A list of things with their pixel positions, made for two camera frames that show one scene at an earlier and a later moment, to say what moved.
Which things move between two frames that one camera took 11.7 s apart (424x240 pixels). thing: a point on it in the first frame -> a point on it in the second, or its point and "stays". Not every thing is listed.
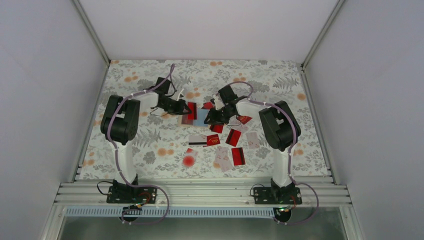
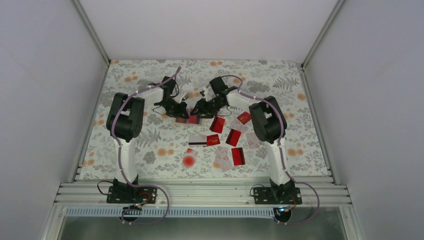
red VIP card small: [244, 119] stays
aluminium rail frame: [200, 194] stays
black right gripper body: [222, 117] -> [210, 109]
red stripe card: [217, 128] stays
